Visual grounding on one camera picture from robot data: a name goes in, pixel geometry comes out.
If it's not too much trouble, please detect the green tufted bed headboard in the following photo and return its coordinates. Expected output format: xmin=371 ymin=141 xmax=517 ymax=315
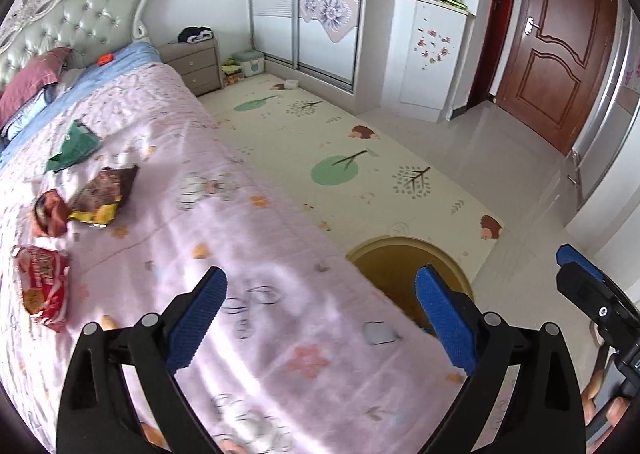
xmin=0 ymin=0 xmax=161 ymax=94

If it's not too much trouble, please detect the blue bedsheet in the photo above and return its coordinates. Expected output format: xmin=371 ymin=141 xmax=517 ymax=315
xmin=0 ymin=42 xmax=163 ymax=169

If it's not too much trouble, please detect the yellow round trash bin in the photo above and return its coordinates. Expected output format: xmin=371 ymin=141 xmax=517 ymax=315
xmin=347 ymin=235 xmax=473 ymax=335

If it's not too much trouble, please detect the white cupboard with metal handles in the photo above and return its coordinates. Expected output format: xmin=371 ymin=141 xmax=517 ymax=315
xmin=565 ymin=0 xmax=640 ymax=235

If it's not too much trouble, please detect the grey nightstand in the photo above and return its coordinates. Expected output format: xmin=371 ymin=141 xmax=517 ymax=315
xmin=160 ymin=38 xmax=223 ymax=97

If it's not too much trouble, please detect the cream printed play mat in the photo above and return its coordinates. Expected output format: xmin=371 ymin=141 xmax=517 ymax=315
xmin=200 ymin=74 xmax=506 ymax=285

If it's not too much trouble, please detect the person's right hand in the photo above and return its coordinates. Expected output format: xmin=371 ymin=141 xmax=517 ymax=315
xmin=585 ymin=364 xmax=640 ymax=430

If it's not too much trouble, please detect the red snack bag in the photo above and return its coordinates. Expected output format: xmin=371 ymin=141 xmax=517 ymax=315
xmin=11 ymin=245 xmax=71 ymax=333

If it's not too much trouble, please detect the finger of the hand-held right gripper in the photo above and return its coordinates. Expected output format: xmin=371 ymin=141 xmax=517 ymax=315
xmin=556 ymin=244 xmax=633 ymax=322

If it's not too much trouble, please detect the small silver sachet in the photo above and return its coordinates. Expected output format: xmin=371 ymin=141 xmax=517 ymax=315
xmin=363 ymin=321 xmax=401 ymax=346

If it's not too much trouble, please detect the white sliding door wardrobe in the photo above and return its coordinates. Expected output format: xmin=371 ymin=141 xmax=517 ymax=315
xmin=247 ymin=0 xmax=371 ymax=94

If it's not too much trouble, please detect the pink printed bedsheet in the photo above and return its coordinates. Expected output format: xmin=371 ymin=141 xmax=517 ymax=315
xmin=0 ymin=61 xmax=506 ymax=454

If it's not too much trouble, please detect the green and white storage box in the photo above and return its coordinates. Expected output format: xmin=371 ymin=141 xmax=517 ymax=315
xmin=232 ymin=50 xmax=266 ymax=78

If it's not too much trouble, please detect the dark brown snack bag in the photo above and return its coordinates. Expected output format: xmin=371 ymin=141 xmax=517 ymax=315
xmin=67 ymin=165 xmax=140 ymax=227

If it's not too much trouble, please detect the red brown wrapper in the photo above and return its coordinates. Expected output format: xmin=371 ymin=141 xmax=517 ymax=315
xmin=32 ymin=189 xmax=69 ymax=237

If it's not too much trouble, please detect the brown wooden door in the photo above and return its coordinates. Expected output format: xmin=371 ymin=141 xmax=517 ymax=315
xmin=492 ymin=0 xmax=618 ymax=155

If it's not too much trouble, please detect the dark clothes pile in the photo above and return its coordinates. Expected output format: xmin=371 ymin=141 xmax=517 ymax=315
xmin=177 ymin=26 xmax=213 ymax=44

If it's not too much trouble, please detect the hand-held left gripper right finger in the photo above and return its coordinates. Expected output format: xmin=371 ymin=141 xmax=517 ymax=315
xmin=415 ymin=265 xmax=586 ymax=454

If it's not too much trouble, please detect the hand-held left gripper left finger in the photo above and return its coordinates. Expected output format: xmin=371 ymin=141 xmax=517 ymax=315
xmin=56 ymin=266 xmax=228 ymax=454

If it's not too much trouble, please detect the green wrapper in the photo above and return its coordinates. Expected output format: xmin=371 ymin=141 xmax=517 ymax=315
xmin=45 ymin=120 xmax=101 ymax=173

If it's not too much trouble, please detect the yellow green toy pile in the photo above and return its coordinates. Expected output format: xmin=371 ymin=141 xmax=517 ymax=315
xmin=222 ymin=58 xmax=244 ymax=85

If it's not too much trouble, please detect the patterned light blue quilt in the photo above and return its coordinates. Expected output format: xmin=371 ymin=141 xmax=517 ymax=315
xmin=0 ymin=84 xmax=56 ymax=145

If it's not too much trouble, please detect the white cabinet with stickers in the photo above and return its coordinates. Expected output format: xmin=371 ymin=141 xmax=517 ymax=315
xmin=380 ymin=0 xmax=476 ymax=122

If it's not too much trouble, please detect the pink pillow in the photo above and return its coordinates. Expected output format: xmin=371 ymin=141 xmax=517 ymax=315
xmin=0 ymin=46 xmax=75 ymax=127

